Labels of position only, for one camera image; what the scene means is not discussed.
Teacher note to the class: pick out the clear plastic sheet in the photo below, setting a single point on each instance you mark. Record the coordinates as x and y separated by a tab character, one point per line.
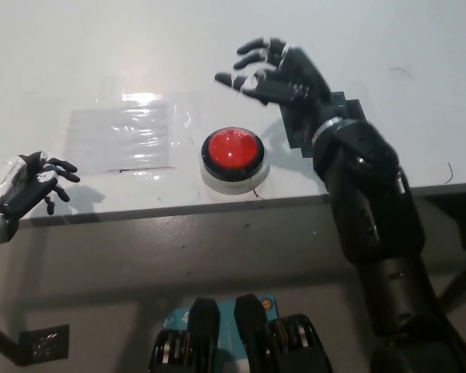
116	136

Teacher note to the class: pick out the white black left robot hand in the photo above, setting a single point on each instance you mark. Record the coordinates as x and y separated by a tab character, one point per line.
21	194

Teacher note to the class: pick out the black table leg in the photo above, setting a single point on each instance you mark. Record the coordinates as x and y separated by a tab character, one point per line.
462	279
2	342

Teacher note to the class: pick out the red dome push button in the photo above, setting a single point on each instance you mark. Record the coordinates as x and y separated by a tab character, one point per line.
233	149

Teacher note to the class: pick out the black tape patch on desk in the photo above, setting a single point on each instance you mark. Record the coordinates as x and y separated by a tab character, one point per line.
297	134

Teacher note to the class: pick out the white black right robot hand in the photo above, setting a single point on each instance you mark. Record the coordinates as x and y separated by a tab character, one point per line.
299	81

